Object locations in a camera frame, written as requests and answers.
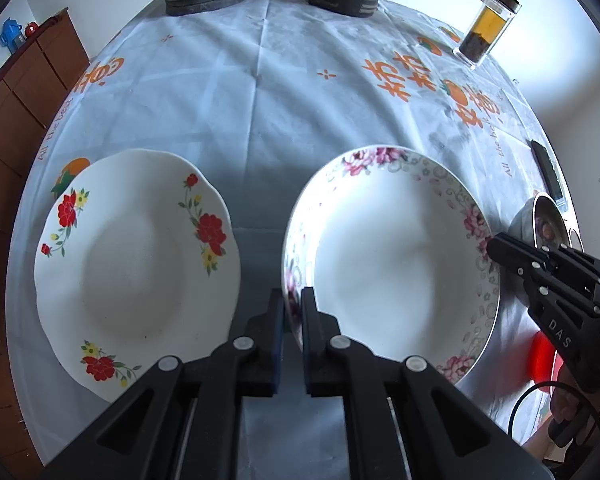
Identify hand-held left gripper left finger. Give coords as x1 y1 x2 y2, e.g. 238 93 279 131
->
40 287 287 480

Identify grey enamel bowl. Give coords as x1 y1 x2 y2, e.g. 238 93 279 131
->
509 192 572 261

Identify printed white tablecloth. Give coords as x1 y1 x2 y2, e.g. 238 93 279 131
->
5 0 582 480

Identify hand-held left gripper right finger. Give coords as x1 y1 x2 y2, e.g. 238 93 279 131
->
300 286 552 480

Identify glass tea bottle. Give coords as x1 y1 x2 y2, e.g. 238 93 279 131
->
452 0 523 70

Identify black cable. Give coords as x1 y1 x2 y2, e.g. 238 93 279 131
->
508 381 600 456

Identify red plastic stool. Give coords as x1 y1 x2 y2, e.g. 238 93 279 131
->
527 332 565 397

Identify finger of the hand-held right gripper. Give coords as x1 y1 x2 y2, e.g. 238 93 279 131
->
549 245 600 307
486 232 600 319

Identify black smartphone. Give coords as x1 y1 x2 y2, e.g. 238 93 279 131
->
529 138 567 207

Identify person's right hand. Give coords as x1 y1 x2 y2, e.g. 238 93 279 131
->
551 389 590 427

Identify white plate red flowers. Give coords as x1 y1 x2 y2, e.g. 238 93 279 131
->
34 148 242 406

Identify white plate pink floral rim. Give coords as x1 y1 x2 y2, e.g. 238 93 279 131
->
281 145 502 387

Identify brown wooden cabinet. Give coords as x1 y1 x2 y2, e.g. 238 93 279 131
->
0 7 91 476

